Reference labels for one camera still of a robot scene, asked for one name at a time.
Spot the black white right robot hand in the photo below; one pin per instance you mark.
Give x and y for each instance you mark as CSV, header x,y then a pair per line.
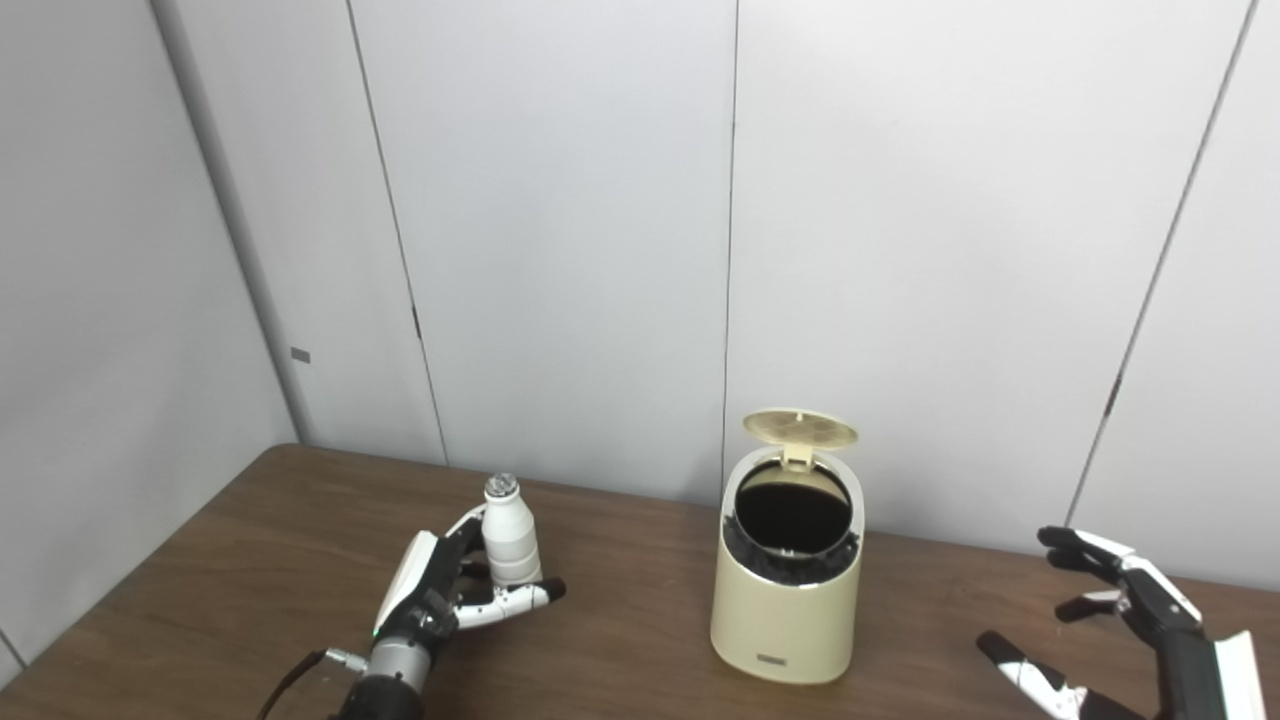
x,y
1190,670

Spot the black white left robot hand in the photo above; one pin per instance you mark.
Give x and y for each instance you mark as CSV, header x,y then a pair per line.
x,y
420,590

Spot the small white plastic bottle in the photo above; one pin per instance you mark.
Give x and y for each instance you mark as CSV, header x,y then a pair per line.
x,y
510,540

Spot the cream-colored bin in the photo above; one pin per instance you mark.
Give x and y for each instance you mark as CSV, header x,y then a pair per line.
x,y
785,630

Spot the round cream bin lid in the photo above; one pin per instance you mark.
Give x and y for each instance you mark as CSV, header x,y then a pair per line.
x,y
800,428

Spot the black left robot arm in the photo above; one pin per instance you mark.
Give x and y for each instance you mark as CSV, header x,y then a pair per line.
x,y
395,680

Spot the black bin liner bag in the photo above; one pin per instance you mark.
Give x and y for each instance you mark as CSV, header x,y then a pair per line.
x,y
790,567

